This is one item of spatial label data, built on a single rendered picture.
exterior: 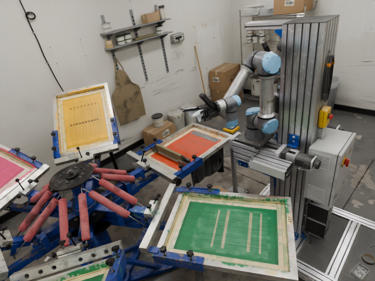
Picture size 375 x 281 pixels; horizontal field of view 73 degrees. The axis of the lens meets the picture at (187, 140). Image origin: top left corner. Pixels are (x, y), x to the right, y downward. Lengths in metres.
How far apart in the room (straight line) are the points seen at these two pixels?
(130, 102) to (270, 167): 2.98
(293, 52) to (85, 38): 2.91
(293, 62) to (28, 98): 3.11
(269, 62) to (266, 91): 0.19
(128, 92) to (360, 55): 3.78
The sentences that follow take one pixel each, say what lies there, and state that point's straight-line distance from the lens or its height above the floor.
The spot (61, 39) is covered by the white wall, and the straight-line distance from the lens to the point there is 3.88.
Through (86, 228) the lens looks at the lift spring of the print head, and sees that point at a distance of 1.75.
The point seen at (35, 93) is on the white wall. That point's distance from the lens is 3.82.
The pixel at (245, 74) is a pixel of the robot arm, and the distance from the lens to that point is 1.73.
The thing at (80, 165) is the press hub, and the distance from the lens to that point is 2.02.
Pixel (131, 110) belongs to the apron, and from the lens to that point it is 4.37.
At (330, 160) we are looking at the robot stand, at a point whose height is 1.18.
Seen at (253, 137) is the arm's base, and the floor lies 1.29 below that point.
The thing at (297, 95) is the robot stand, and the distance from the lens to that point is 1.89.
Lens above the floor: 2.28
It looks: 30 degrees down
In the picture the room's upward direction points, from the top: 10 degrees counter-clockwise
